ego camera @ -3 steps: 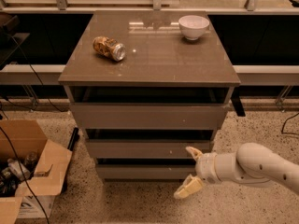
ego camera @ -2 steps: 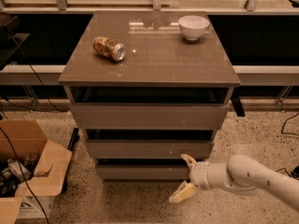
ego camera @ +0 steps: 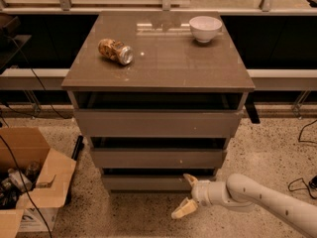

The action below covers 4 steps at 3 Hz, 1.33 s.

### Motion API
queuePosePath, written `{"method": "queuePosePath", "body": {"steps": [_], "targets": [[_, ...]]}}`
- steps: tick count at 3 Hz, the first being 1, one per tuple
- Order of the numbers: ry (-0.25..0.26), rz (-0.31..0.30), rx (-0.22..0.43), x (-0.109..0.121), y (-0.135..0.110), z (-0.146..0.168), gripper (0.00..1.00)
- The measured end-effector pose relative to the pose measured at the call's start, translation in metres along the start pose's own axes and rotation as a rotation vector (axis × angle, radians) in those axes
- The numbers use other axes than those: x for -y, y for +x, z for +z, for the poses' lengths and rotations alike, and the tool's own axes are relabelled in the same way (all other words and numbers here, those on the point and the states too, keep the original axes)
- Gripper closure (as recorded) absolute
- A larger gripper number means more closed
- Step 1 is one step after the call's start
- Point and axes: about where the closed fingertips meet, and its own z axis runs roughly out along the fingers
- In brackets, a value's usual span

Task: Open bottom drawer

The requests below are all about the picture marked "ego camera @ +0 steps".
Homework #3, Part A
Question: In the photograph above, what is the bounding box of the clutter of bottles in box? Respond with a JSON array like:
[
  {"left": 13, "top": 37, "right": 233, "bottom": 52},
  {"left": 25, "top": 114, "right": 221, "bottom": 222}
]
[{"left": 0, "top": 161, "right": 41, "bottom": 209}]

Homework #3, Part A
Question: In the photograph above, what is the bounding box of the open cardboard box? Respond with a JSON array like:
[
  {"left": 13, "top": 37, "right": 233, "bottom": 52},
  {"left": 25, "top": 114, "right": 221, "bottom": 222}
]
[{"left": 0, "top": 128, "right": 76, "bottom": 238}]

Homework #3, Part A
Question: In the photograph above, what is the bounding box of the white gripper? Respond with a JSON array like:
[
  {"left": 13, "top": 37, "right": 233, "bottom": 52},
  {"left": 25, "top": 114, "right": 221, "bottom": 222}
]
[{"left": 171, "top": 174, "right": 230, "bottom": 219}]

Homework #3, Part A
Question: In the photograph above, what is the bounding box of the grey middle drawer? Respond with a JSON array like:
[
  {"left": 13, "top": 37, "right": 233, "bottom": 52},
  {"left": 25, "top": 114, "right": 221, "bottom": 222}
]
[{"left": 90, "top": 149, "right": 227, "bottom": 169}]

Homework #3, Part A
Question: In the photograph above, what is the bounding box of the black bar on floor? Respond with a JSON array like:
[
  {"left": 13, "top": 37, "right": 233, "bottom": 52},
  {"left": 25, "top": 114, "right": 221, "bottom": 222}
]
[{"left": 65, "top": 135, "right": 84, "bottom": 204}]

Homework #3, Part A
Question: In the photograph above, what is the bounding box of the grey drawer cabinet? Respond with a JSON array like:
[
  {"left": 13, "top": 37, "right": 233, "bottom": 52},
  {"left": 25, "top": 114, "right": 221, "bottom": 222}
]
[{"left": 62, "top": 11, "right": 255, "bottom": 179}]

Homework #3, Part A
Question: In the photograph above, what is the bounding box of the crushed soda can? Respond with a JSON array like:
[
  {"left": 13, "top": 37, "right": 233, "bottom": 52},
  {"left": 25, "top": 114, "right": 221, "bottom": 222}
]
[{"left": 98, "top": 39, "right": 134, "bottom": 65}]

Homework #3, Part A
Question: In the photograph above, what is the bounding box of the grey drawer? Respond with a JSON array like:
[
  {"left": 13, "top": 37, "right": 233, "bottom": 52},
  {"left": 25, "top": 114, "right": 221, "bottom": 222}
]
[
  {"left": 101, "top": 176, "right": 191, "bottom": 191},
  {"left": 74, "top": 109, "right": 242, "bottom": 138},
  {"left": 90, "top": 149, "right": 227, "bottom": 169}
]

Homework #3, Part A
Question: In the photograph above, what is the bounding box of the black cable on floor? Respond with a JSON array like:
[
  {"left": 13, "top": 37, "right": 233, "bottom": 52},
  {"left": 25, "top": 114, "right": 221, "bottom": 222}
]
[{"left": 287, "top": 175, "right": 317, "bottom": 200}]

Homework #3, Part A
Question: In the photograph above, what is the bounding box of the black cable over box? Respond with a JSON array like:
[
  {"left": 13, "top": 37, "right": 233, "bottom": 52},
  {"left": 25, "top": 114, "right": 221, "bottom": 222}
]
[{"left": 0, "top": 134, "right": 53, "bottom": 238}]

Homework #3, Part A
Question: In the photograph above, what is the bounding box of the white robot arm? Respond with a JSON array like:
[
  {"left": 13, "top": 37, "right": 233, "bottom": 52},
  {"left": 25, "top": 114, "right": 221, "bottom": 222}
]
[{"left": 171, "top": 174, "right": 317, "bottom": 238}]

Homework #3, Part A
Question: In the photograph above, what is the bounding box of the white ceramic bowl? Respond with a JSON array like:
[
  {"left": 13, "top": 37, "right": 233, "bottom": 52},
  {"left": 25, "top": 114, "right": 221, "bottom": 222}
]
[{"left": 189, "top": 16, "right": 222, "bottom": 43}]

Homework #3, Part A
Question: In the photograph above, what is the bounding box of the grey bottom drawer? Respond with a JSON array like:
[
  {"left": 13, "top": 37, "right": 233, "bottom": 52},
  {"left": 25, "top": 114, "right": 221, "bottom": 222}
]
[{"left": 101, "top": 176, "right": 191, "bottom": 191}]

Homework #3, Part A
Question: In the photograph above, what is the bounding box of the black cable loop right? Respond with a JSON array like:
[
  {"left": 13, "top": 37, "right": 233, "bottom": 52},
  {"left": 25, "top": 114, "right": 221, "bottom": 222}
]
[{"left": 297, "top": 119, "right": 317, "bottom": 146}]

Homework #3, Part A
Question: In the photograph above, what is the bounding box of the grey top drawer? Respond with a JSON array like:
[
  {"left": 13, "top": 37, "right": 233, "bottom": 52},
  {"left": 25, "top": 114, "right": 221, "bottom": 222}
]
[{"left": 74, "top": 109, "right": 242, "bottom": 138}]

